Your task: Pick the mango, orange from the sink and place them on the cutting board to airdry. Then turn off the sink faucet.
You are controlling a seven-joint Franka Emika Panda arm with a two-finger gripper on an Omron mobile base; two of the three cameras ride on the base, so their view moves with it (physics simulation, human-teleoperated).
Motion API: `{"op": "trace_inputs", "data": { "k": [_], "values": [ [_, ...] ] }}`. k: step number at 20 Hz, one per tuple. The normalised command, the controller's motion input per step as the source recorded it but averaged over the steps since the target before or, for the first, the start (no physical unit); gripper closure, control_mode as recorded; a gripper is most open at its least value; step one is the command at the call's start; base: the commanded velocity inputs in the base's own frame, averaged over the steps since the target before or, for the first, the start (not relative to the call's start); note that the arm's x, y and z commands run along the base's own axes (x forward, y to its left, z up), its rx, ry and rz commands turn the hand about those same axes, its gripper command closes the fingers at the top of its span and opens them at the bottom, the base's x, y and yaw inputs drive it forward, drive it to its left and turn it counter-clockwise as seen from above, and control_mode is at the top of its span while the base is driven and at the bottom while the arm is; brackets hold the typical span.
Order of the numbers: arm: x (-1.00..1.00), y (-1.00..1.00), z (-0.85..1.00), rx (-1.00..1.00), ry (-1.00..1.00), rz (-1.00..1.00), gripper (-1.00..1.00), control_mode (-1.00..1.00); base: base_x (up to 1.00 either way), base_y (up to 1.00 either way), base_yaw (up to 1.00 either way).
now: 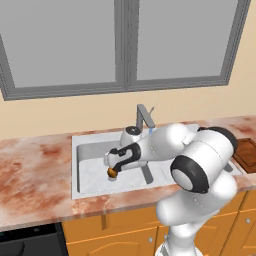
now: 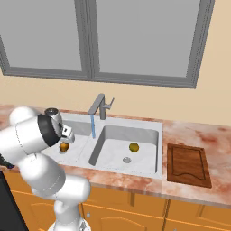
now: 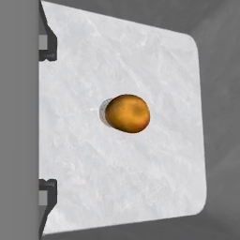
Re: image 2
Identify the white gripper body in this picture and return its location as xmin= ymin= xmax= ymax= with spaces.
xmin=60 ymin=132 xmax=77 ymax=145

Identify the grey sink faucet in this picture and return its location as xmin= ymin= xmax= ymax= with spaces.
xmin=88 ymin=93 xmax=116 ymax=121

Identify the yellow-green mango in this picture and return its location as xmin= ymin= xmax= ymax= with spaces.
xmin=128 ymin=142 xmax=140 ymax=153

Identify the white double sink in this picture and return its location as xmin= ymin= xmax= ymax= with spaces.
xmin=41 ymin=112 xmax=164 ymax=180

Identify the brown wooden cutting board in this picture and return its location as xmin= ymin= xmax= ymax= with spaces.
xmin=166 ymin=143 xmax=213 ymax=189

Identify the orange fruit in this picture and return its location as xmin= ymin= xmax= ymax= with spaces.
xmin=59 ymin=142 xmax=70 ymax=152

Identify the blue water stream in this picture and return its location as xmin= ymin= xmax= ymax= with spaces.
xmin=89 ymin=115 xmax=97 ymax=140

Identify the orange wooden cupboard door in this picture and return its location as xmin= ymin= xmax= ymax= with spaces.
xmin=164 ymin=199 xmax=231 ymax=231
xmin=80 ymin=187 xmax=169 ymax=231
xmin=4 ymin=171 xmax=85 ymax=231

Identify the black appliance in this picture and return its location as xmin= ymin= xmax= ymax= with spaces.
xmin=0 ymin=169 xmax=30 ymax=231

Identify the grey framed window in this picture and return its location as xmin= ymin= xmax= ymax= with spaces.
xmin=0 ymin=0 xmax=217 ymax=89

